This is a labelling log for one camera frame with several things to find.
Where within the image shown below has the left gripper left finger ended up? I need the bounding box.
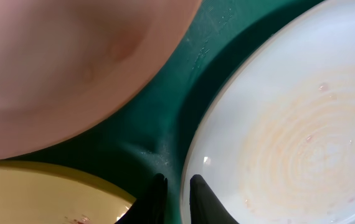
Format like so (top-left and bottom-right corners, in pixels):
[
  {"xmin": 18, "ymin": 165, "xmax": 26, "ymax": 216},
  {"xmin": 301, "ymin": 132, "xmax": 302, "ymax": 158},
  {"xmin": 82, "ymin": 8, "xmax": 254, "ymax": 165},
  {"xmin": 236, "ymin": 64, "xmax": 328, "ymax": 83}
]
[{"xmin": 115, "ymin": 173, "xmax": 168, "ymax": 224}]

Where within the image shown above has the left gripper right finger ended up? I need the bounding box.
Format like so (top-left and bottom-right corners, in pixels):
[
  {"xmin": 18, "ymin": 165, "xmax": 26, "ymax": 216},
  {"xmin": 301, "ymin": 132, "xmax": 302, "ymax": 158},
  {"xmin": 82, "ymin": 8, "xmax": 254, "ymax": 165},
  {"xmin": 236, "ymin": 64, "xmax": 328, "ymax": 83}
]
[{"xmin": 189, "ymin": 174, "xmax": 238, "ymax": 224}]

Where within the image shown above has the teal plastic tray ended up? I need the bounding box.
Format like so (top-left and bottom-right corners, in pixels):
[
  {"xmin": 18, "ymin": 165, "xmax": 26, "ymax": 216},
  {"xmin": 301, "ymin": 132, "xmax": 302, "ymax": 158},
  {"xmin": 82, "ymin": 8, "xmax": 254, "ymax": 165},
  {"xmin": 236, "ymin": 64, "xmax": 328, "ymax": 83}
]
[{"xmin": 9, "ymin": 0, "xmax": 324, "ymax": 224}]

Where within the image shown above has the light blue plate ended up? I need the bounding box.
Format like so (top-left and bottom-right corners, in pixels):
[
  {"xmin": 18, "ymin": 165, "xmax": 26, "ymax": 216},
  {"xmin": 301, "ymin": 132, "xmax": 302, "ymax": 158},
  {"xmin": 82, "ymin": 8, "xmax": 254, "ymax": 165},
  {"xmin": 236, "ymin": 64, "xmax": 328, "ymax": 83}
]
[{"xmin": 180, "ymin": 0, "xmax": 355, "ymax": 223}]

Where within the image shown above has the white plate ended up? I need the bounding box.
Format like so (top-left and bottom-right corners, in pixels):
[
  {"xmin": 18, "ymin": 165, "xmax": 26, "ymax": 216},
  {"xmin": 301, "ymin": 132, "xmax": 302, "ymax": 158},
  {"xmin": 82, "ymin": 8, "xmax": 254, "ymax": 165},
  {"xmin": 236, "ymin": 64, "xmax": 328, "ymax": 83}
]
[{"xmin": 0, "ymin": 0, "xmax": 200, "ymax": 159}]

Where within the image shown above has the yellow plate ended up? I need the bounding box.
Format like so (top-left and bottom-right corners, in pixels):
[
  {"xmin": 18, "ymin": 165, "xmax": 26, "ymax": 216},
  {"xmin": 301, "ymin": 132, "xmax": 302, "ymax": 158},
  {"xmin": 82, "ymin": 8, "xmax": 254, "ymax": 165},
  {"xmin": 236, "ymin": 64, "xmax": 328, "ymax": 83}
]
[{"xmin": 0, "ymin": 161, "xmax": 135, "ymax": 224}]

